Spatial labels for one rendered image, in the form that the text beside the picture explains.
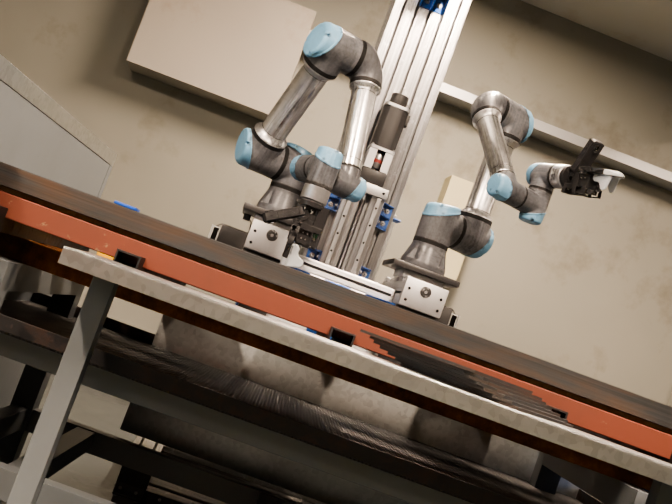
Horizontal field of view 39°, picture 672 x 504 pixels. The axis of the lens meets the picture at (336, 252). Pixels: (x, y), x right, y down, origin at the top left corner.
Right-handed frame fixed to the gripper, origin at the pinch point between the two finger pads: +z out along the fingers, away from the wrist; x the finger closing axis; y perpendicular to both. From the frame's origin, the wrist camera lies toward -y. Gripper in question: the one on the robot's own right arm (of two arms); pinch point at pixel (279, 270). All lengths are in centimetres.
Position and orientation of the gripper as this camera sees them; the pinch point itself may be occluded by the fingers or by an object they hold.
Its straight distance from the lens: 251.4
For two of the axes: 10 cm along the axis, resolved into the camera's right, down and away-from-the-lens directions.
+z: -3.4, 9.4, -0.7
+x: -0.4, 0.6, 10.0
